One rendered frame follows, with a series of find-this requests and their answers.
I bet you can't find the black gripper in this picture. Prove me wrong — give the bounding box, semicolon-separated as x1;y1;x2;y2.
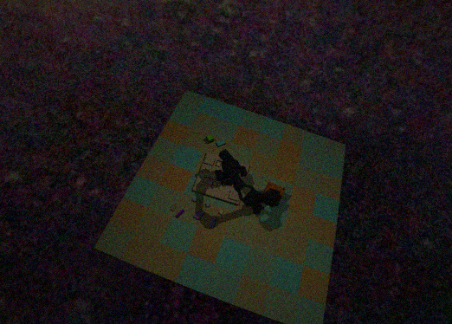
215;166;247;181

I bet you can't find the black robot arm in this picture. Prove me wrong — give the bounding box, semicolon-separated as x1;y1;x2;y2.
219;149;281;207

